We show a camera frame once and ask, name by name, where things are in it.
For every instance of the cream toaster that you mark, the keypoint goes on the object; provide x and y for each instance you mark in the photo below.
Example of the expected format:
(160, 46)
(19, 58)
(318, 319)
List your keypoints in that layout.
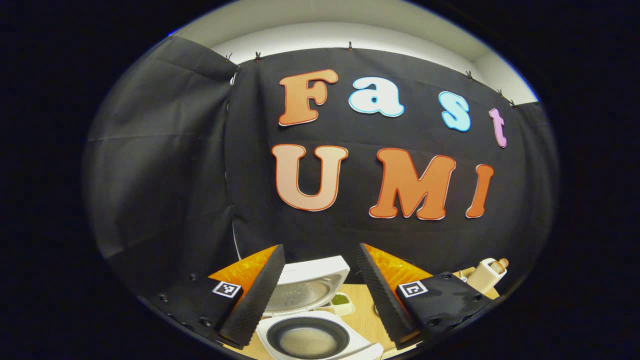
(482, 280)

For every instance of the white rice cooker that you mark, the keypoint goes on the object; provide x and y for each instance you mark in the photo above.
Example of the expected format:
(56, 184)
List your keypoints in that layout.
(320, 272)

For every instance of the three-part seasoning dish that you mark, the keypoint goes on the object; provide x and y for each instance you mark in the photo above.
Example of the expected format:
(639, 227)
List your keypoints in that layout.
(341, 300)

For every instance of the black backdrop cloth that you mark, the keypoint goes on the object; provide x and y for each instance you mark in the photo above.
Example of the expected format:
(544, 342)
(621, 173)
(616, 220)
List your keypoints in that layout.
(190, 165)

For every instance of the row of cloth clips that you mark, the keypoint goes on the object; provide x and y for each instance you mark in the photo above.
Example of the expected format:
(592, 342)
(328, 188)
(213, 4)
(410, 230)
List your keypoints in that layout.
(350, 46)

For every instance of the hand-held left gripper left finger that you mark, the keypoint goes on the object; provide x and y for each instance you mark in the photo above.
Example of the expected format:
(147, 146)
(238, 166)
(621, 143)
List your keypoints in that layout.
(260, 295)

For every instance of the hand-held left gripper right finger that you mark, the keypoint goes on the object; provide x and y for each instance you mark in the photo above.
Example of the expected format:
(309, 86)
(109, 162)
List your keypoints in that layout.
(382, 295)

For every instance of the toast bread slice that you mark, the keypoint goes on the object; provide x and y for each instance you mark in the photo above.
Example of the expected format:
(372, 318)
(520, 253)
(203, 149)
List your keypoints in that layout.
(503, 262)
(494, 266)

